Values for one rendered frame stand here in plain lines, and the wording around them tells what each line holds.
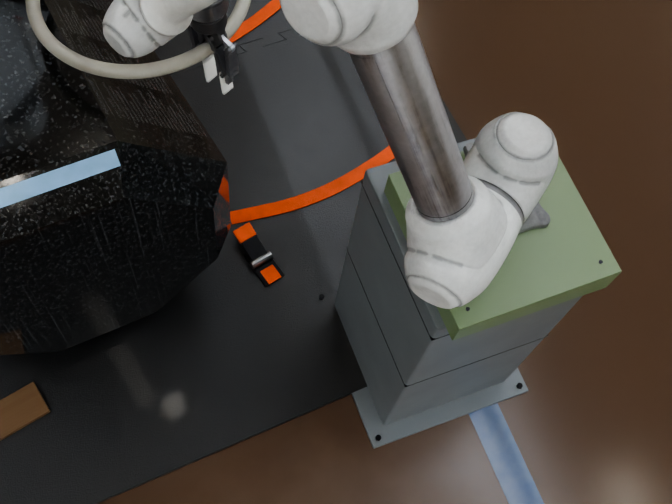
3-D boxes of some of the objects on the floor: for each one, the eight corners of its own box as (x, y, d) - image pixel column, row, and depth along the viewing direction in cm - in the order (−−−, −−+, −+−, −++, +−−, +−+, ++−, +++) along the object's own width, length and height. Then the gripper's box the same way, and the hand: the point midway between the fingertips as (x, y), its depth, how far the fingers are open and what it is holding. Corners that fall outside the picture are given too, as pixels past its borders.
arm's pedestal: (458, 248, 269) (533, 99, 197) (528, 391, 250) (638, 285, 178) (312, 294, 258) (334, 155, 186) (373, 449, 239) (424, 360, 167)
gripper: (251, 20, 166) (259, 95, 187) (190, -24, 171) (204, 54, 192) (224, 41, 163) (235, 115, 184) (162, -4, 169) (180, 73, 189)
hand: (218, 74), depth 185 cm, fingers closed on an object, 4 cm apart
